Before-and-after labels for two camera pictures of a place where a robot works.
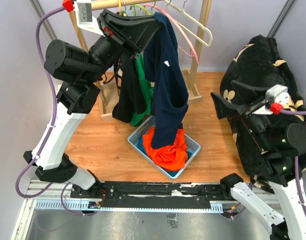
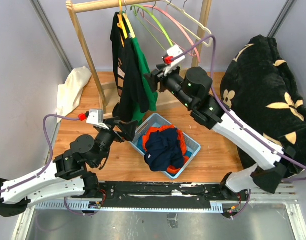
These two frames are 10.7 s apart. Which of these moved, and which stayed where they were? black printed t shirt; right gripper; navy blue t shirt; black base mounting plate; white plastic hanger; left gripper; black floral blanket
Moved: right gripper; left gripper; navy blue t shirt
Stayed: black floral blanket; black printed t shirt; white plastic hanger; black base mounting plate
